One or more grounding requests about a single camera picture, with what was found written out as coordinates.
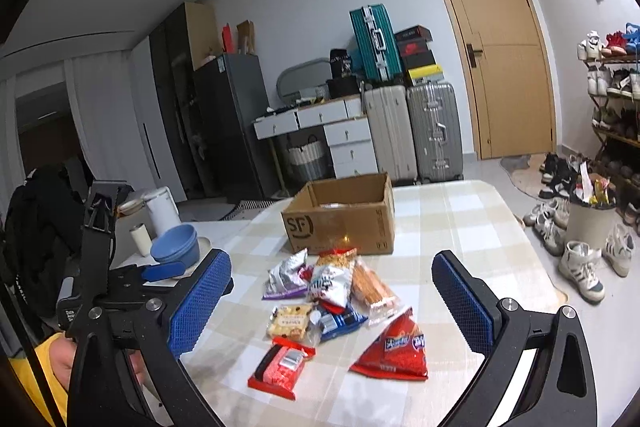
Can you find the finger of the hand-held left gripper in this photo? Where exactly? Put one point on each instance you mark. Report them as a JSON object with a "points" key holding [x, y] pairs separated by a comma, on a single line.
{"points": [[162, 272]]}

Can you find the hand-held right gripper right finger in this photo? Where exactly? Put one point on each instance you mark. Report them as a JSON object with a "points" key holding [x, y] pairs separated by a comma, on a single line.
{"points": [[460, 297]]}

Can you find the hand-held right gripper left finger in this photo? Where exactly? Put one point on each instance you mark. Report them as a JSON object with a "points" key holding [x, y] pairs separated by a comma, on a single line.
{"points": [[200, 302]]}

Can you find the red triangular snack bag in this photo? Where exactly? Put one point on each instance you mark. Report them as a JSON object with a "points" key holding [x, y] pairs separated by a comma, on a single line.
{"points": [[397, 347]]}

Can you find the orange biscuit packet clear wrapper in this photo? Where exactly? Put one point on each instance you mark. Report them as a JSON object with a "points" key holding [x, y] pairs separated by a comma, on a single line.
{"points": [[372, 294]]}

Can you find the red white snack bag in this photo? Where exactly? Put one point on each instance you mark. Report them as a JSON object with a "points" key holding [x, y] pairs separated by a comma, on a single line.
{"points": [[327, 284]]}

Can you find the red yellow snack packet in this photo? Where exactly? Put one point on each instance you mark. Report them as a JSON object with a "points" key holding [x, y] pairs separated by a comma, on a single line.
{"points": [[337, 257]]}

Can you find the brown cardboard box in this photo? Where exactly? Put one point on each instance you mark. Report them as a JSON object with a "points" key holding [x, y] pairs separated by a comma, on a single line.
{"points": [[342, 217]]}

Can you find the person's left forearm yellow sleeve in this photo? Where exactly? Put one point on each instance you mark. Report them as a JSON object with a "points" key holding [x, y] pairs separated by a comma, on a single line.
{"points": [[37, 382]]}

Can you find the person's left hand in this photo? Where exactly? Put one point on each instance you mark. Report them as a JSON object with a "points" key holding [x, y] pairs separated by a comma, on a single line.
{"points": [[61, 357]]}

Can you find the stacked blue bowls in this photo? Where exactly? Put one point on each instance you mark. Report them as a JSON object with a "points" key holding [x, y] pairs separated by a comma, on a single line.
{"points": [[175, 244]]}

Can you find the white cup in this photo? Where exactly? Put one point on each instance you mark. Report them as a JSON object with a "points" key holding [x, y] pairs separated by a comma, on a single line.
{"points": [[140, 239]]}

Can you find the cream bowl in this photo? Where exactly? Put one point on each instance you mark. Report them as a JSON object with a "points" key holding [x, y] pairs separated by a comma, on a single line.
{"points": [[130, 207]]}

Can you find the white kettle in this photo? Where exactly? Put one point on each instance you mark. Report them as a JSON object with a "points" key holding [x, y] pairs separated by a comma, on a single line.
{"points": [[160, 207]]}

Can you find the silver purple chip bag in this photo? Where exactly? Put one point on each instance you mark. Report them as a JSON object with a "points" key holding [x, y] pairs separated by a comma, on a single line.
{"points": [[286, 279]]}

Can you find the clear cookie packet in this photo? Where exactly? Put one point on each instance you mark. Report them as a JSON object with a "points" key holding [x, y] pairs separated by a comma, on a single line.
{"points": [[290, 321]]}

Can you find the red packet with black tray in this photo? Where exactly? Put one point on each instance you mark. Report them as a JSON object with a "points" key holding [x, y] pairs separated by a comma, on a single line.
{"points": [[279, 364]]}

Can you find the black white patterned rug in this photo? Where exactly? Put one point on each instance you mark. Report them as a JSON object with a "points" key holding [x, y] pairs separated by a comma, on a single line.
{"points": [[245, 207]]}

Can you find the white curtain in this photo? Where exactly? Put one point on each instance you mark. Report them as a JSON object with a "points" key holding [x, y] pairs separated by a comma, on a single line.
{"points": [[100, 117]]}

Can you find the blue snack packet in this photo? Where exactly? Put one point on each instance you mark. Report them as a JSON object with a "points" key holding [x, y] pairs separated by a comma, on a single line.
{"points": [[342, 321]]}

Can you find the pile of assorted shoes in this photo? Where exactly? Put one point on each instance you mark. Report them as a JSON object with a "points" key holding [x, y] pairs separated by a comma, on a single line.
{"points": [[580, 267]]}

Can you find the beige round floor mat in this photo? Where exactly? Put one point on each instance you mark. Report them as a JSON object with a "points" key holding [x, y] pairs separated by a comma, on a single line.
{"points": [[530, 182]]}

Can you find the dark tall cabinet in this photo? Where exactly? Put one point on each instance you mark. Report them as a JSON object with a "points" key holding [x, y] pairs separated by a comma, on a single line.
{"points": [[172, 107]]}

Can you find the grey door mat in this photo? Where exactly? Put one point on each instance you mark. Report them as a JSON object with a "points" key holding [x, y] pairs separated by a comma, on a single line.
{"points": [[515, 162]]}

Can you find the beige trash bin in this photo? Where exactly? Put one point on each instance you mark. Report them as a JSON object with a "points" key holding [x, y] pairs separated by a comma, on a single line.
{"points": [[590, 222]]}

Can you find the black fridge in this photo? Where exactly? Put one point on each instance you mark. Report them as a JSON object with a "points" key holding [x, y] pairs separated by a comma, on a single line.
{"points": [[232, 127]]}

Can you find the silver suitcase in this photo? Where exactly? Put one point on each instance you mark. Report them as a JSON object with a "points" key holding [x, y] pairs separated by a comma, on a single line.
{"points": [[435, 132]]}

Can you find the beige suitcase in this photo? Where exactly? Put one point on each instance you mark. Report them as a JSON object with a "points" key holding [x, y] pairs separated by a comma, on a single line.
{"points": [[390, 132]]}

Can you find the grey white laundry basket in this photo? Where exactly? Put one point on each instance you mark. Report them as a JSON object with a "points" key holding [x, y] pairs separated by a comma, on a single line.
{"points": [[306, 157]]}

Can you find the white drawer desk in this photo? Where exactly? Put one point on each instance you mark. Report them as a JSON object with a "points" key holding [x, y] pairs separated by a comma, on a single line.
{"points": [[345, 142]]}

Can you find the flat cardboard panel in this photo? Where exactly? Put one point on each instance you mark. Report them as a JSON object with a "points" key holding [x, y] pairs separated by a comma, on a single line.
{"points": [[202, 32]]}

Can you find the wooden shoe rack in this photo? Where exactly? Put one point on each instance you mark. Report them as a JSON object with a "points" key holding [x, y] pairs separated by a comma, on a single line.
{"points": [[617, 134]]}

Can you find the red paper bag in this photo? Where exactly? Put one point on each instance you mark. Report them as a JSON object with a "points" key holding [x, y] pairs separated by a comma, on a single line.
{"points": [[227, 39]]}

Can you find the oval mirror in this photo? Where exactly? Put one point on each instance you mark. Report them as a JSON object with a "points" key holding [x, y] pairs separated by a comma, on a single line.
{"points": [[300, 79]]}

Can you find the plain black shoe box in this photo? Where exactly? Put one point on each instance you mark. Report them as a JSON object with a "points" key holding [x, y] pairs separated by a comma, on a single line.
{"points": [[422, 61]]}

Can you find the black storage box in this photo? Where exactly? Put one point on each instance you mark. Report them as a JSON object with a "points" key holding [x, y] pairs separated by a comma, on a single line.
{"points": [[344, 87]]}

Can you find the brown paper bag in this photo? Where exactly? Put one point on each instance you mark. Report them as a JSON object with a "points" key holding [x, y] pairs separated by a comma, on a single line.
{"points": [[245, 38]]}

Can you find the red black shoe box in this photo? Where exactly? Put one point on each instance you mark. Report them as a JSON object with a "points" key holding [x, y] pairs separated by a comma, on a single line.
{"points": [[414, 49]]}

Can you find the wooden door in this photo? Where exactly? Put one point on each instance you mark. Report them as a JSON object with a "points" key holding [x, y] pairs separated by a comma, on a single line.
{"points": [[495, 47]]}

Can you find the black printed bag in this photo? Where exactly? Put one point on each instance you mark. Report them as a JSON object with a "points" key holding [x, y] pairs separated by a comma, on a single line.
{"points": [[341, 61]]}

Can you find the black red-lid shoe box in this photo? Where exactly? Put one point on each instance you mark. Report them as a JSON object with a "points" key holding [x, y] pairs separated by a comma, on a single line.
{"points": [[412, 33]]}

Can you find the teal suitcase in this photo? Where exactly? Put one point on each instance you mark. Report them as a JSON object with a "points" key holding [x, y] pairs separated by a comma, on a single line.
{"points": [[375, 42]]}

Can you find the rows of shelved sneakers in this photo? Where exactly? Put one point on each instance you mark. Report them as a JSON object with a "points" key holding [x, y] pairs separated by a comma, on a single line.
{"points": [[615, 42]]}

